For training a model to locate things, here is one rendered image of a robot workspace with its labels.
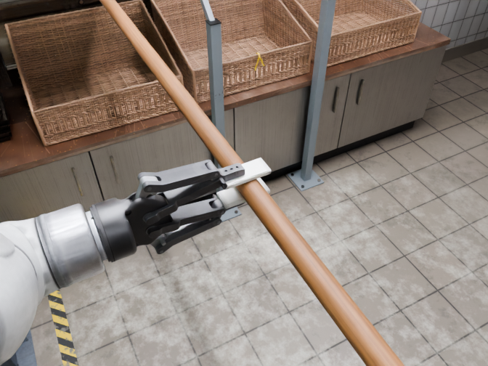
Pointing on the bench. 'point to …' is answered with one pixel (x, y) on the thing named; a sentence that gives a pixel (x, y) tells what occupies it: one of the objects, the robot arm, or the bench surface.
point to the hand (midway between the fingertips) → (243, 183)
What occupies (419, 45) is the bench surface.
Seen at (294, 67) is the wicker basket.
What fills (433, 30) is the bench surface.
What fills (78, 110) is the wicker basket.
